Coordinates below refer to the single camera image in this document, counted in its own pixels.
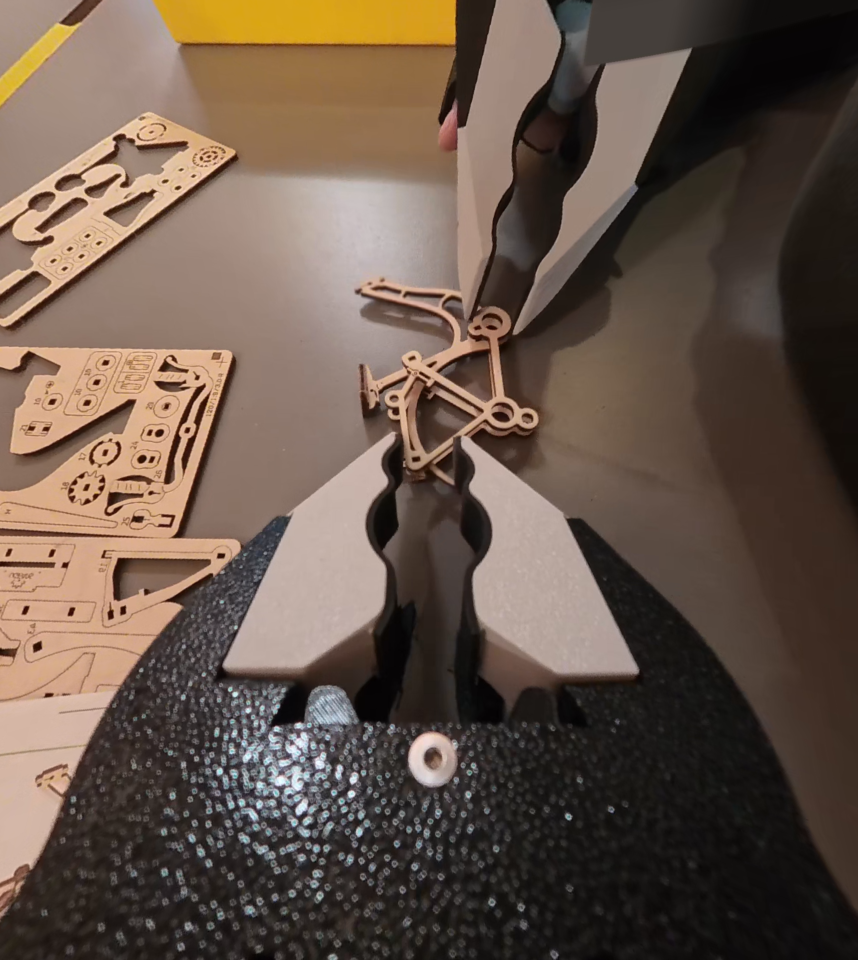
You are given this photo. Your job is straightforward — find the wooden curved arm part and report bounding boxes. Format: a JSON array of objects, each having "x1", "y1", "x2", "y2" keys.
[{"x1": 356, "y1": 276, "x2": 475, "y2": 339}]

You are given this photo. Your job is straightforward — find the narrow wooden parts sheet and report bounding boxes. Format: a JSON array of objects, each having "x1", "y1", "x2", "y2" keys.
[{"x1": 0, "y1": 112, "x2": 238, "y2": 329}]

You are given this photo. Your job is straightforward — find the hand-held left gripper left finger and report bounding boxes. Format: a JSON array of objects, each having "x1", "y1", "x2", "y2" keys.
[{"x1": 221, "y1": 433, "x2": 418, "y2": 702}]

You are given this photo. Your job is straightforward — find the white instruction paper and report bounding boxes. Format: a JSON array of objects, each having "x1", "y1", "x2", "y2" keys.
[{"x1": 0, "y1": 690, "x2": 118, "y2": 960}]

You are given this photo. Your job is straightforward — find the yellow strap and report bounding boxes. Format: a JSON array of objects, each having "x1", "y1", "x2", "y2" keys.
[{"x1": 0, "y1": 18, "x2": 85, "y2": 159}]

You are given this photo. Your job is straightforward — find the yellow plastic bin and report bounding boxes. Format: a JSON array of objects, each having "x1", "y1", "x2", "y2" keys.
[{"x1": 155, "y1": 0, "x2": 460, "y2": 46}]

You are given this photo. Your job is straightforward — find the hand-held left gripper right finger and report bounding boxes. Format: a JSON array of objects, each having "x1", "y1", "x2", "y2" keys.
[{"x1": 453, "y1": 436, "x2": 641, "y2": 706}]

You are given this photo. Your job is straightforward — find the wooden parts sheet with slots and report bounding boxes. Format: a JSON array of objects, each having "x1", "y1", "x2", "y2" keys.
[{"x1": 0, "y1": 536, "x2": 242, "y2": 710}]

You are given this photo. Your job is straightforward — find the wooden parts sheet with gears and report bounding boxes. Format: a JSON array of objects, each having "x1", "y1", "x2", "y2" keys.
[{"x1": 0, "y1": 346, "x2": 235, "y2": 537}]

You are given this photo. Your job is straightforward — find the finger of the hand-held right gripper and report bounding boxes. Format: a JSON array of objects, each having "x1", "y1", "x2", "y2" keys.
[
  {"x1": 511, "y1": 46, "x2": 694, "y2": 336},
  {"x1": 457, "y1": 0, "x2": 566, "y2": 316}
]

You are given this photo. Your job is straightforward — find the wooden ringed frame part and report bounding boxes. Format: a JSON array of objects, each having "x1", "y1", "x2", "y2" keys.
[{"x1": 357, "y1": 307, "x2": 540, "y2": 485}]

